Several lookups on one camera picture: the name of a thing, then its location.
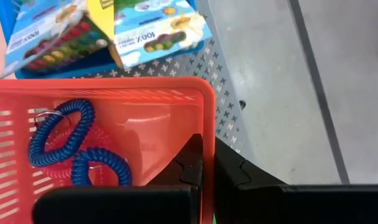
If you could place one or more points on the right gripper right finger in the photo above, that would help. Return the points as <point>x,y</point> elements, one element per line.
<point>285,202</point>

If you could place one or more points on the orange plastic basket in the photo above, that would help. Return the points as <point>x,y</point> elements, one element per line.
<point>164,124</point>

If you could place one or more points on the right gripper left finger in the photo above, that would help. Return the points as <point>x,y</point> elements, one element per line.
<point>130,202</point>

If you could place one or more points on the blue plastic basket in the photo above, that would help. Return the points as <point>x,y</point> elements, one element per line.
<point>92,63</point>

